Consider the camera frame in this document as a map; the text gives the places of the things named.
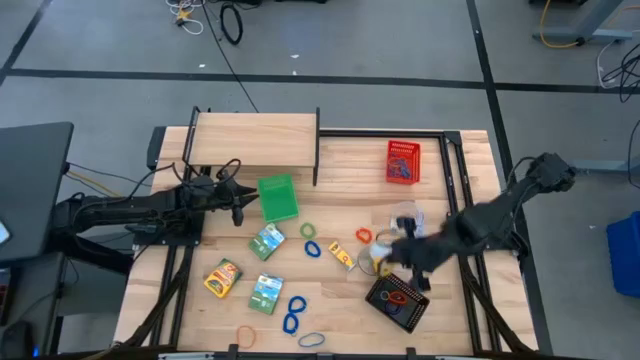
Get black plastic basket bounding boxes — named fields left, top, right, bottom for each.
left=364, top=272, right=431, bottom=335

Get yellow and black cables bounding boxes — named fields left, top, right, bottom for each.
left=66, top=168, right=151, bottom=206

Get white power cord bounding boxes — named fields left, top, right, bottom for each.
left=388, top=199, right=427, bottom=240

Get black aluminium rig frame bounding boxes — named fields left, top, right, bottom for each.
left=113, top=127, right=541, bottom=360

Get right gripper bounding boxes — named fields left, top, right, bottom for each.
left=382, top=214, right=454, bottom=295

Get black coiled cable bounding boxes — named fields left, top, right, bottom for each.
left=219, top=2, right=245, bottom=46

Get black hanging cable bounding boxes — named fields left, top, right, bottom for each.
left=199, top=0, right=260, bottom=114

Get orange rubber band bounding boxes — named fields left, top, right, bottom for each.
left=235, top=324, right=258, bottom=350

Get red plastic basket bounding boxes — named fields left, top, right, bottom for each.
left=385, top=139, right=422, bottom=186

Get grey desk leg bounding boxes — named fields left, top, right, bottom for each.
left=531, top=0, right=635, bottom=47

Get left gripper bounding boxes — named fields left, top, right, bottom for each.
left=192, top=169, right=260, bottom=229

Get grey desk foot bar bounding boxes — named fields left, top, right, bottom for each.
left=570, top=157, right=640, bottom=176

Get black and white cable bundle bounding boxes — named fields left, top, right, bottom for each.
left=596, top=38, right=640, bottom=105

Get green plastic basket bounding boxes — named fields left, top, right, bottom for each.
left=256, top=173, right=301, bottom=224

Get wooden shelf riser black frame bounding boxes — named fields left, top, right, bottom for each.
left=180, top=105, right=322, bottom=187

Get black computer desk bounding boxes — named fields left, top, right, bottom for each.
left=0, top=121, right=76, bottom=265

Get black computer mouse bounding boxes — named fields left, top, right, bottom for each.
left=0, top=319, right=39, bottom=360

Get small yellow crayon box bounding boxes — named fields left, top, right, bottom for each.
left=327, top=240, right=358, bottom=273

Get black box with LED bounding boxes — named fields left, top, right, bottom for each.
left=145, top=125, right=168, bottom=173

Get blue plastic bin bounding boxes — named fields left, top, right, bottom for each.
left=605, top=209, right=640, bottom=300

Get yellow Crayola crayon box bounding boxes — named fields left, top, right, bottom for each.
left=202, top=257, right=244, bottom=300

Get yellow floor cable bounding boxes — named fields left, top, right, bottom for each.
left=538, top=0, right=582, bottom=50

